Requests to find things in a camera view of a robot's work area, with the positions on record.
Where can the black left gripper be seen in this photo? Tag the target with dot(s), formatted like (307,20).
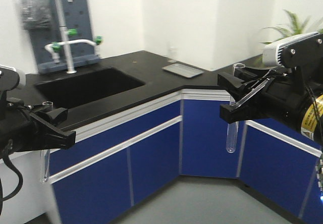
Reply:
(28,131)

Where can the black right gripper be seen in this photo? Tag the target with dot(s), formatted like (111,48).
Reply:
(261,93)

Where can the short clear test tube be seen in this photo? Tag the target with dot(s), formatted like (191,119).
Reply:
(45,153)

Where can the tall clear test tube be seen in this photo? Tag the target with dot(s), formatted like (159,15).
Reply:
(232,129)

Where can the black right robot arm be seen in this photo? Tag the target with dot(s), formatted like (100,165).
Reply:
(160,83)

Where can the metal tray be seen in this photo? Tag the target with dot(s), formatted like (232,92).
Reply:
(183,70)

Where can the black lab sink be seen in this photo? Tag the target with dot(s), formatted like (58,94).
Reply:
(79,90)

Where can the blue lab cabinets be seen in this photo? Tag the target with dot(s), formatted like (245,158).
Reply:
(119,161)

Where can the white lab faucet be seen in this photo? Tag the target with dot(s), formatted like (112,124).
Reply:
(66,43)

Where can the green spider plant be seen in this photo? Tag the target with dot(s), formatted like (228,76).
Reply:
(295,28)

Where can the grey pegboard drying rack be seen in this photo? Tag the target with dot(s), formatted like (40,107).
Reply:
(39,18)

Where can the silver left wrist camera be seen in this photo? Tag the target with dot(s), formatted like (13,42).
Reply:
(11,78)

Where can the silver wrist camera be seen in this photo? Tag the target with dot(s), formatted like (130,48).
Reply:
(299,50)
(11,78)

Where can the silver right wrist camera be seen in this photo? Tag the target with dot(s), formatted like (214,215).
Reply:
(299,50)

